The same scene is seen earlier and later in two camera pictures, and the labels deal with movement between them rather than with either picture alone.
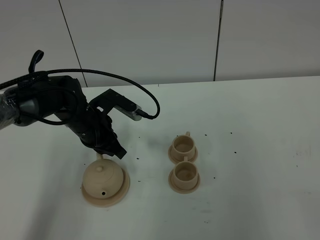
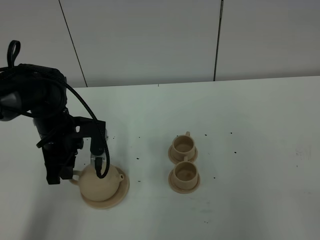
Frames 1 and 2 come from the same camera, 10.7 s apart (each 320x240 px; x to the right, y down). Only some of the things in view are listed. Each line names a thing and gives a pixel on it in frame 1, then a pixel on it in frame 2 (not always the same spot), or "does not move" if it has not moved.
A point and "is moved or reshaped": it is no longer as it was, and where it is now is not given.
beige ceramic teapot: [103, 178] is moved or reshaped
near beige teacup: [185, 174] does not move
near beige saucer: [182, 191] does not move
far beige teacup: [183, 145] does not move
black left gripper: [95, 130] -> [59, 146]
